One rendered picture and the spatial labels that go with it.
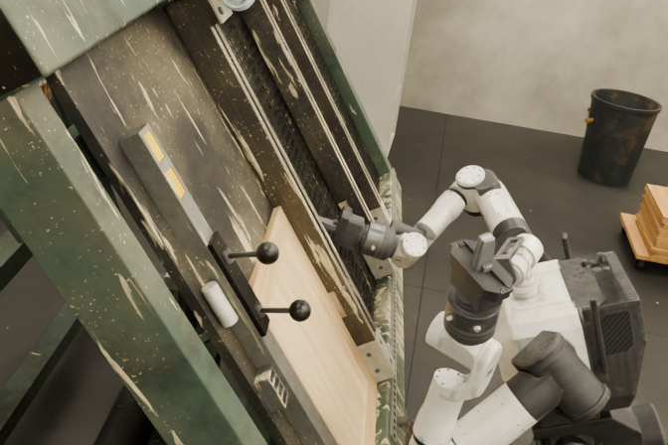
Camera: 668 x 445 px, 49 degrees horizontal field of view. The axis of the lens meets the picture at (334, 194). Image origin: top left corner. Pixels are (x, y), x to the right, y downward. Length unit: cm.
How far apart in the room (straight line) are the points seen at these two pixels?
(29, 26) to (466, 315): 76
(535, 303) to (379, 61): 405
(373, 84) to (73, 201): 466
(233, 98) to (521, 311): 77
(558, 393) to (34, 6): 107
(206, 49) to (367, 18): 385
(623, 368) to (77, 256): 112
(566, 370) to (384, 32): 423
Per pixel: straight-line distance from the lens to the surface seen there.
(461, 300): 122
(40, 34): 97
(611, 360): 165
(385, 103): 557
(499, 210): 190
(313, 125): 222
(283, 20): 240
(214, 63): 165
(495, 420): 145
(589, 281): 164
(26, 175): 100
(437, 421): 139
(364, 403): 186
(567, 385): 145
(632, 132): 599
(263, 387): 135
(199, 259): 127
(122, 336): 107
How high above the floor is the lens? 215
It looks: 25 degrees down
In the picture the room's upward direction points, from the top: 8 degrees clockwise
